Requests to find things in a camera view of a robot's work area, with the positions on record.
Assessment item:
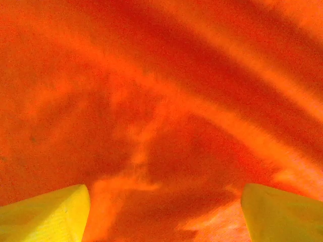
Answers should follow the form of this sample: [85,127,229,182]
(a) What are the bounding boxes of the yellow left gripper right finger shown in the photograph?
[240,183,323,242]

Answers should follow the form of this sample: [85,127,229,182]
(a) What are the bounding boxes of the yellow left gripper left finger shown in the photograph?
[0,184,91,242]

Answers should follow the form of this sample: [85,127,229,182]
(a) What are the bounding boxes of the orange t-shirt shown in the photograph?
[0,0,323,242]

